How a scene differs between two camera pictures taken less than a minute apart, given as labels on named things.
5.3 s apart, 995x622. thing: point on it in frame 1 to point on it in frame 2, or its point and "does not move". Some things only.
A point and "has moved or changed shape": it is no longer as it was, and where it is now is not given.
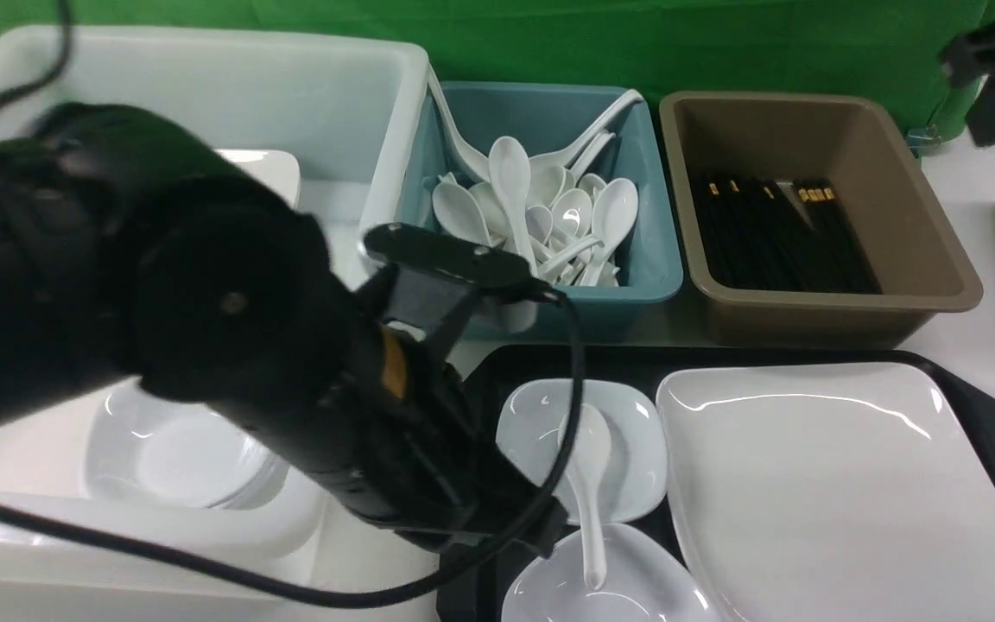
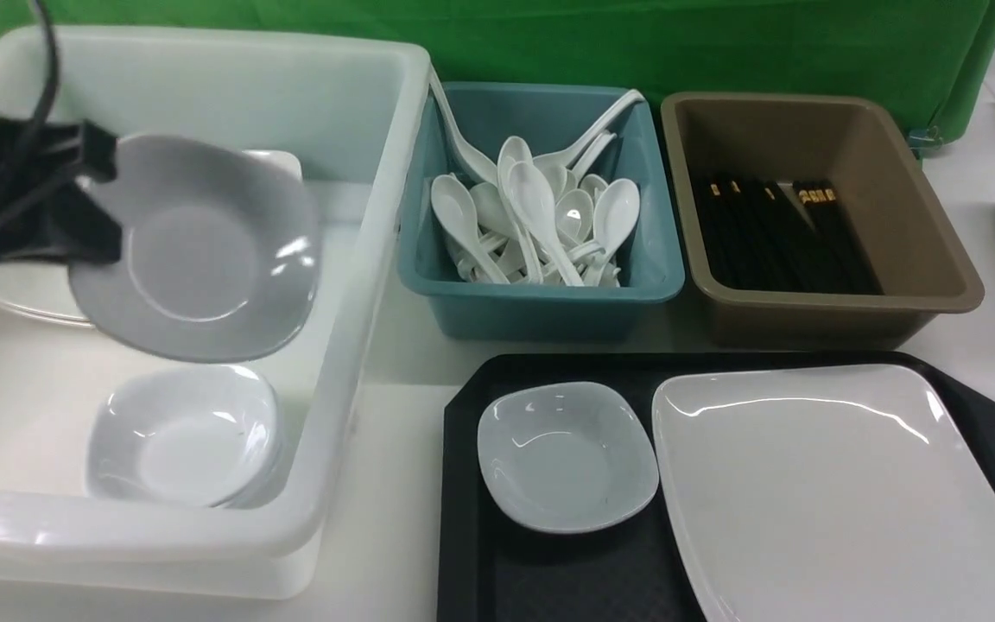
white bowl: x=646 y=580 has moved or changed shape
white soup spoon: x=586 y=472 to x=533 y=202
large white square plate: x=844 y=492 does not move
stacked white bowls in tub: x=144 y=446 does not move
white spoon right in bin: x=613 y=212 does not move
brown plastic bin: x=812 y=221 does not move
